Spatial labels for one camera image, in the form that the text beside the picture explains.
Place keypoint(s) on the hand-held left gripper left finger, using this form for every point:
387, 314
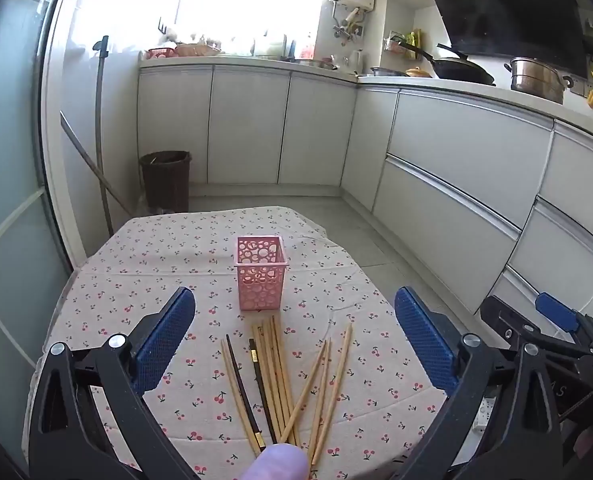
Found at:
164, 340

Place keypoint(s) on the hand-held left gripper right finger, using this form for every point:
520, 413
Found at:
426, 340

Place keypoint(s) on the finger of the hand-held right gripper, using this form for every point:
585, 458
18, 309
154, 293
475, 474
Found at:
498, 317
556, 311

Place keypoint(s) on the black chopstick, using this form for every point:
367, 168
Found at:
241, 385
260, 385

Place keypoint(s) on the pink perforated plastic basket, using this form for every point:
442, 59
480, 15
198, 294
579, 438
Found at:
260, 272

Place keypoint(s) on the pile of wooden chopsticks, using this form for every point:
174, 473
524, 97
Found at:
276, 375

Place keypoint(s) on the person's left hand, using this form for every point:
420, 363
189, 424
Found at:
276, 465

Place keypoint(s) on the cherry print tablecloth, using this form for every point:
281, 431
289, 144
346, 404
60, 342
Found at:
126, 270

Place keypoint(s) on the white power strip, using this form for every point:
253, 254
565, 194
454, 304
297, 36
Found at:
486, 412

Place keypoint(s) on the brown plastic trash bin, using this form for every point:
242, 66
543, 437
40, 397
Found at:
165, 182

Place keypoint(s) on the white kitchen base cabinets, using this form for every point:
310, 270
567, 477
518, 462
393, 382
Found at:
451, 160

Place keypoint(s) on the thin wooden broom stick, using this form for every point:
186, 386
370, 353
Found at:
91, 160

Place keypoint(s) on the mop pole with dark clip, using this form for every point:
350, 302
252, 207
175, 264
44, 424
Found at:
100, 135

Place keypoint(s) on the stainless steel pot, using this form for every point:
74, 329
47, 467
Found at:
536, 82

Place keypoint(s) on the frosted glass sliding door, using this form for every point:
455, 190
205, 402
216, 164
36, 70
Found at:
6, 160

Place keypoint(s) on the black wok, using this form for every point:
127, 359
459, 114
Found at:
459, 71

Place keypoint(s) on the orange clay pot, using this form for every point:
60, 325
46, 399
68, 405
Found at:
419, 72

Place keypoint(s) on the steel pan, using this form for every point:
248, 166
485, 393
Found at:
389, 71

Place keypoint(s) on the white electric kettle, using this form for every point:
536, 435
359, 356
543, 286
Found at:
358, 62

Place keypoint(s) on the red plastic basket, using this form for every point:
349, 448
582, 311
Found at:
160, 53

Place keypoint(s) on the wicker basket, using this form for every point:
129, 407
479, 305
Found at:
196, 50

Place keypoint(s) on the black range hood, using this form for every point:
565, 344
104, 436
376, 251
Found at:
506, 5

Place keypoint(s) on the water heater pipes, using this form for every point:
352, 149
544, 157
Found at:
346, 22

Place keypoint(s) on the wall spice rack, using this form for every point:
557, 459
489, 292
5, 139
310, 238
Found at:
401, 42

